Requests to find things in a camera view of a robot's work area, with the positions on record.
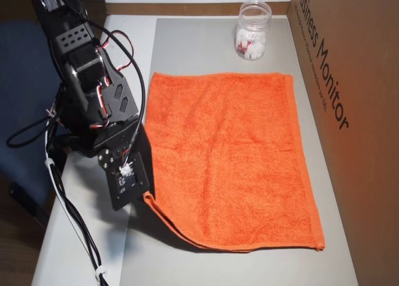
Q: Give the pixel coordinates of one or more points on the clear plastic jar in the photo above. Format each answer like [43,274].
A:
[252,15]

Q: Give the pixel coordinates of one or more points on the brown cardboard monitor box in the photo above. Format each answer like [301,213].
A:
[368,174]

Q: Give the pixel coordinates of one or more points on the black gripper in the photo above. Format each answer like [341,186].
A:
[110,156]

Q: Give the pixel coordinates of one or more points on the grey table mat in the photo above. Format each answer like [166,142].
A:
[199,43]

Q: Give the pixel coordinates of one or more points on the red white packet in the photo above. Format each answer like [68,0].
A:
[243,46]

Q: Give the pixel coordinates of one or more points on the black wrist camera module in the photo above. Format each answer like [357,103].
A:
[127,186]

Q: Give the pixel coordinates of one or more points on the blue office chair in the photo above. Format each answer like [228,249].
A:
[18,80]

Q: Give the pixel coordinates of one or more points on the orange terry towel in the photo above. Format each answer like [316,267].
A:
[230,149]

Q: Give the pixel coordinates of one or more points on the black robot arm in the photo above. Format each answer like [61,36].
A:
[71,43]

